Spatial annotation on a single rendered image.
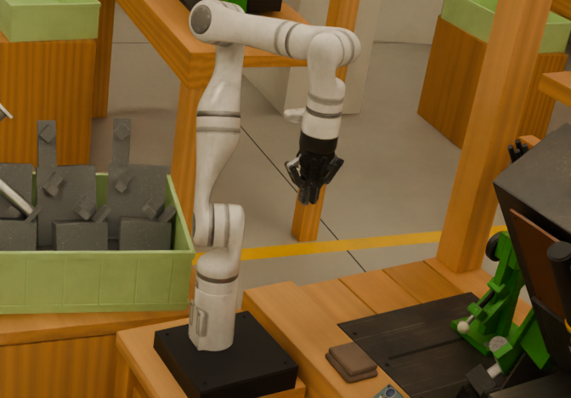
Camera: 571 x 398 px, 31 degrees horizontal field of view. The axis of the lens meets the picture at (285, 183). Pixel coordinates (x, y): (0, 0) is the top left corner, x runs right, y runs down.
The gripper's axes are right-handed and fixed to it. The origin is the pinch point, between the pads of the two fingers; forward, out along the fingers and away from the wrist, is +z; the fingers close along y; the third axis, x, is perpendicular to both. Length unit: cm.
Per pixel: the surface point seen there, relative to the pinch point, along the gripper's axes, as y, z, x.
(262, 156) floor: 158, 130, 252
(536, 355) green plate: 29, 18, -42
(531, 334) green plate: 29, 15, -40
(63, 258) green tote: -33, 35, 45
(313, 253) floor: 130, 130, 159
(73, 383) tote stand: -31, 68, 40
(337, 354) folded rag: 9.6, 36.9, -7.4
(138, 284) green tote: -16, 43, 40
